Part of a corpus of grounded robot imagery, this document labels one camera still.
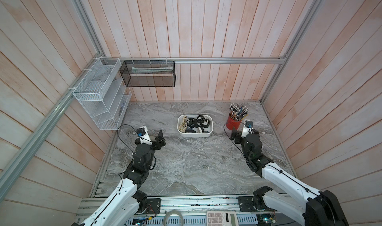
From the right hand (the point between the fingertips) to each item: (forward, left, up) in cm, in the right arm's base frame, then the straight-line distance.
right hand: (241, 126), depth 83 cm
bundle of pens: (+11, -1, 0) cm, 11 cm away
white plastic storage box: (+5, +26, -14) cm, 30 cm away
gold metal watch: (+11, +18, -13) cm, 25 cm away
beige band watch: (+6, +34, -13) cm, 37 cm away
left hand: (-7, +48, +2) cm, 49 cm away
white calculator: (-42, +14, -16) cm, 47 cm away
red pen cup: (+10, +2, -11) cm, 15 cm away
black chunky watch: (+13, +28, -14) cm, 34 cm away
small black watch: (+15, +21, -13) cm, 29 cm away
